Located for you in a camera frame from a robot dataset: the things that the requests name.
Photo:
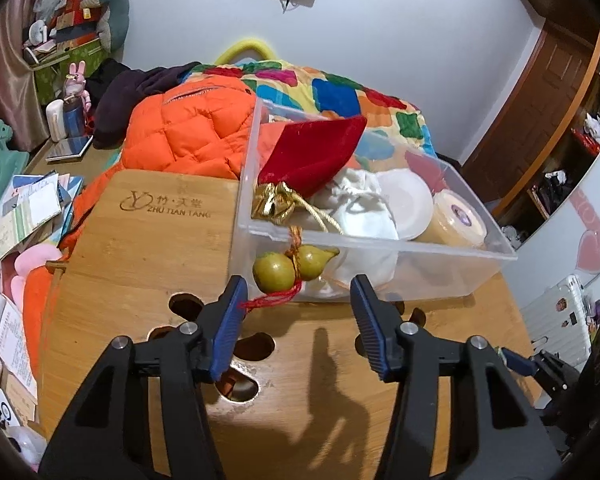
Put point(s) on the blue water bottle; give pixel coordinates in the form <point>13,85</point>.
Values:
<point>74,117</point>

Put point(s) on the red patterned box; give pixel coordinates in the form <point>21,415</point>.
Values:
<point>72,12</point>

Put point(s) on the white ribbed suitcase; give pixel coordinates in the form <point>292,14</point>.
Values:
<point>560,315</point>

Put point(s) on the pink bunny toy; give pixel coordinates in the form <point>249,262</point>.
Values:
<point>76,82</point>

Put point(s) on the round clear plastic jar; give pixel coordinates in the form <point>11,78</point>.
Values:
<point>460,220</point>

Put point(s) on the brown wooden door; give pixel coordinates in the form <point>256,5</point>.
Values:
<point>535,120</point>

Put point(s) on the green patterned box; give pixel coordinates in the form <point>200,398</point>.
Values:
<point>70,70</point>

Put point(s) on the brown wooden shelf unit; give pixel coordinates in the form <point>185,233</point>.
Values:
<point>580,160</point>

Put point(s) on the grey tablet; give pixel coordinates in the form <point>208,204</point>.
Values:
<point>70,147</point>

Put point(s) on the colourful patchwork blanket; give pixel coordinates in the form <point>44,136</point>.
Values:
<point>330,90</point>

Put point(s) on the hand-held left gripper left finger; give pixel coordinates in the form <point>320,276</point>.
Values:
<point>229,325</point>

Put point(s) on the pink plush slippers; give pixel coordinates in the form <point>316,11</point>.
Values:
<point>30,270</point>

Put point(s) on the white wardrobe panel pink hearts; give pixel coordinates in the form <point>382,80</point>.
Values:
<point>590,240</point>

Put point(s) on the white round plastic lid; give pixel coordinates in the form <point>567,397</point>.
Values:
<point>407,205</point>

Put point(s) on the green dinosaur toy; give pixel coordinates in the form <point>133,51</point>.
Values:
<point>0,165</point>

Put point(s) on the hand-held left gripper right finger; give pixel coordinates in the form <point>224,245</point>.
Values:
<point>367,320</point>

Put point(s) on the wooden desktop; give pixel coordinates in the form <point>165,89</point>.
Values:
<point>145,260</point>

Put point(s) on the brown curtain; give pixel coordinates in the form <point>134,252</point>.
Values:
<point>2,70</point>

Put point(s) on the orange down jacket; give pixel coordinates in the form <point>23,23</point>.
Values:
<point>180,125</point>

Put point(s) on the grey cushion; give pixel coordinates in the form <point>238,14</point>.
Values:
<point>115,15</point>

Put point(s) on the clear plastic storage box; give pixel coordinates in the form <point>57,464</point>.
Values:
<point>440,270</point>

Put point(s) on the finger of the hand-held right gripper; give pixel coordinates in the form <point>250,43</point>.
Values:
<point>515,361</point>

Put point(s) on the small white fan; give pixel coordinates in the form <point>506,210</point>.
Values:
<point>35,34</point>

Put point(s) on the white plastic bottle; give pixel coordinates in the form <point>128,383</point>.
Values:
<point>56,120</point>

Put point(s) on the pile of papers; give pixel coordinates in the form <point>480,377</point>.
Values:
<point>25,210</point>

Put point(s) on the yellow foam hoop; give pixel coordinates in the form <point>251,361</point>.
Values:
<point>250,45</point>

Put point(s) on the dark purple clothing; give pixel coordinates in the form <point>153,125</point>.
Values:
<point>120,100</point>

